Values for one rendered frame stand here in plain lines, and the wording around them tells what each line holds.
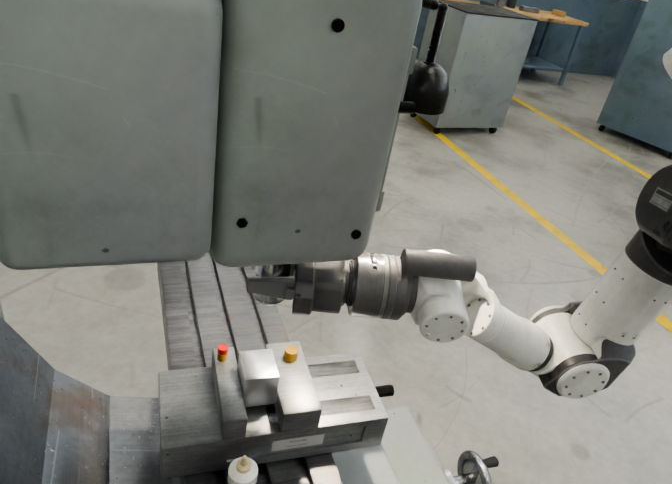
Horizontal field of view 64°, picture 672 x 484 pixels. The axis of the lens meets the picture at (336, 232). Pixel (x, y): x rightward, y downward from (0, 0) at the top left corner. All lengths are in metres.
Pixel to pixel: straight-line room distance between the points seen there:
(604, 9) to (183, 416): 9.50
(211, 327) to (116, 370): 1.25
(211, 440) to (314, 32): 0.59
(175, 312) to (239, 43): 0.76
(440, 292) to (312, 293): 0.17
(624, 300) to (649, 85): 5.85
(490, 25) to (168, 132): 4.78
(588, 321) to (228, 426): 0.54
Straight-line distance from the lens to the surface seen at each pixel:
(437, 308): 0.71
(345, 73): 0.52
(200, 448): 0.86
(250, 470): 0.81
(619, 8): 10.16
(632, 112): 6.72
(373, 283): 0.70
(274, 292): 0.71
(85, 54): 0.47
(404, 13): 0.53
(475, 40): 5.13
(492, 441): 2.35
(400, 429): 1.28
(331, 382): 0.95
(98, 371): 2.35
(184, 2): 0.46
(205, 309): 1.17
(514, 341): 0.84
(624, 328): 0.88
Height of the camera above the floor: 1.67
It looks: 30 degrees down
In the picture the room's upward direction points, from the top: 11 degrees clockwise
